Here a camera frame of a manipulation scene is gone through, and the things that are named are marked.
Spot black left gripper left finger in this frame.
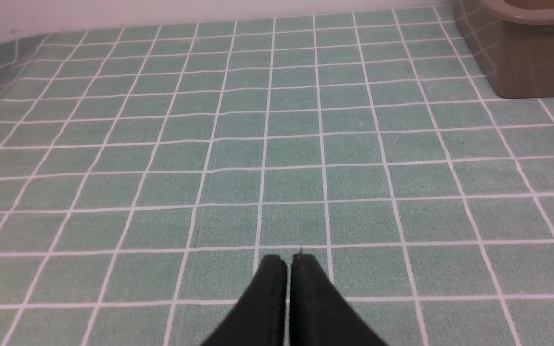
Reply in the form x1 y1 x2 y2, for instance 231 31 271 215
202 255 288 346

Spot olive green plastic bin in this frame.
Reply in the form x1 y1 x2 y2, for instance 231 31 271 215
453 0 554 99

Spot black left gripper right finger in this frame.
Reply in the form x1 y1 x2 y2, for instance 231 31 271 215
290 254 387 346

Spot green checkered tablecloth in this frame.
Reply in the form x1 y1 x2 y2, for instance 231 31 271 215
0 6 554 346

